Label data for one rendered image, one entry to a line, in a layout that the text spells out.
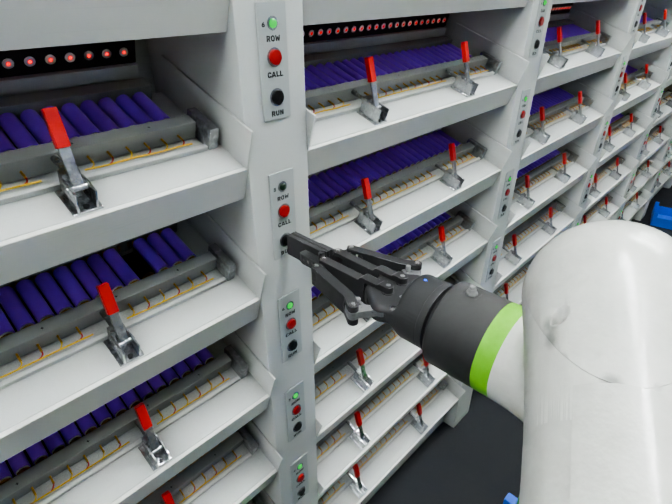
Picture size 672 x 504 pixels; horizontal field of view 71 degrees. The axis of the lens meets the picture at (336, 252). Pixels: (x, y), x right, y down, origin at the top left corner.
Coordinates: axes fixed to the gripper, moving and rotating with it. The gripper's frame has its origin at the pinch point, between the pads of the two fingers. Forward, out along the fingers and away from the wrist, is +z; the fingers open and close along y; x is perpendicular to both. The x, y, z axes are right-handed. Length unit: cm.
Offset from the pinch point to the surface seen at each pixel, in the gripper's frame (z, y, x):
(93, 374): 6.3, -26.8, -6.9
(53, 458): 12.4, -32.9, -21.0
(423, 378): 7, 46, -62
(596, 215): 9, 185, -62
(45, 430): 5.8, -32.8, -10.3
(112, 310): 7.3, -22.8, -0.8
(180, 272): 11.5, -12.4, -2.6
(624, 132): 9, 186, -24
